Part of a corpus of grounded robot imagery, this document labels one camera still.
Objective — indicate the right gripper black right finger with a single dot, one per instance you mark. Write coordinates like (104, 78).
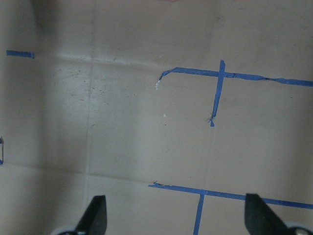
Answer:
(260, 218)

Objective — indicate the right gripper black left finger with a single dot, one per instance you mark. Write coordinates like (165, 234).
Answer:
(94, 219)

